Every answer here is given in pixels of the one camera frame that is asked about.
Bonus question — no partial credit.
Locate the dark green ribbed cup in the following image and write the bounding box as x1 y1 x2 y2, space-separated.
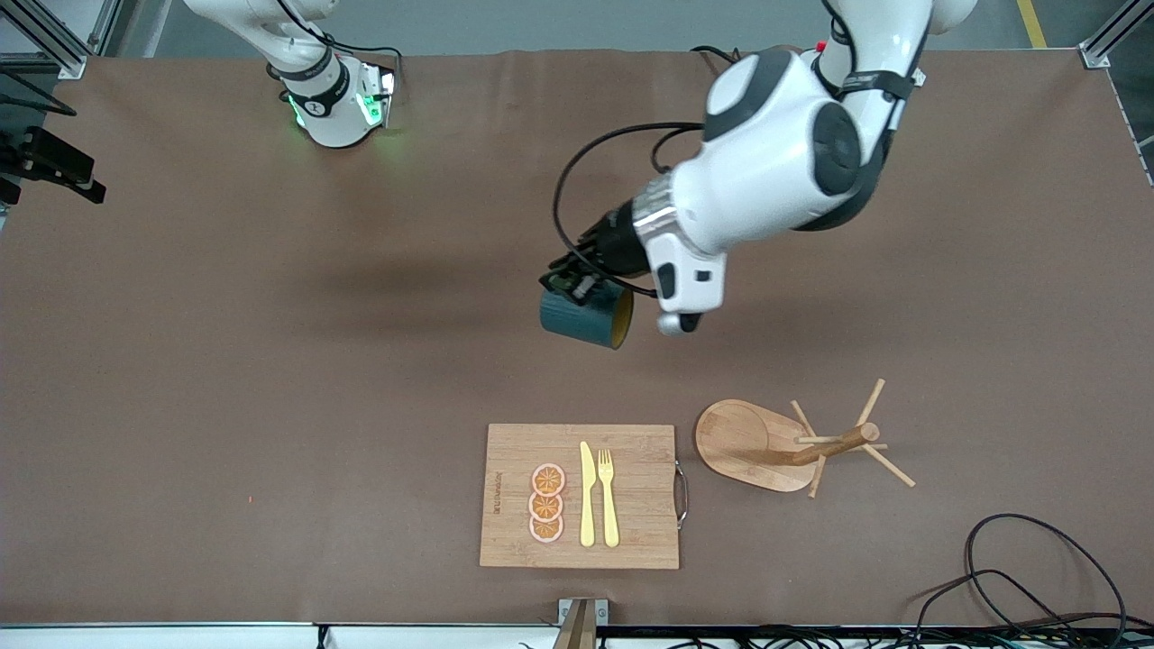
539 275 636 351

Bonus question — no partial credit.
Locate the wooden mug rack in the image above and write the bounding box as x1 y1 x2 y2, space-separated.
694 378 917 499

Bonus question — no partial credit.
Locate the yellow plastic knife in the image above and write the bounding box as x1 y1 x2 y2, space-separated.
580 441 597 548

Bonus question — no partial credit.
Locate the yellow plastic fork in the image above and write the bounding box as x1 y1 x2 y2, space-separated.
597 448 621 549

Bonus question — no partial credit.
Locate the brown table cover mat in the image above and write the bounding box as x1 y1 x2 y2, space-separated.
0 47 1154 627

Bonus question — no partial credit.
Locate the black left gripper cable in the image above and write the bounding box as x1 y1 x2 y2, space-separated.
552 120 713 298

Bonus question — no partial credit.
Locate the aluminium frame profile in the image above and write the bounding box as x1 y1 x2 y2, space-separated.
1079 0 1154 69
0 0 123 80

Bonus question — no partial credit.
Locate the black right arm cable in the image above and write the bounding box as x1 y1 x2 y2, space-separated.
275 0 405 91

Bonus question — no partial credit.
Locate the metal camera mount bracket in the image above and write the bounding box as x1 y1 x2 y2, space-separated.
557 598 610 649

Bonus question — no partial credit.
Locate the looped black cable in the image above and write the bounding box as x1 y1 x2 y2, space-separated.
906 513 1130 649

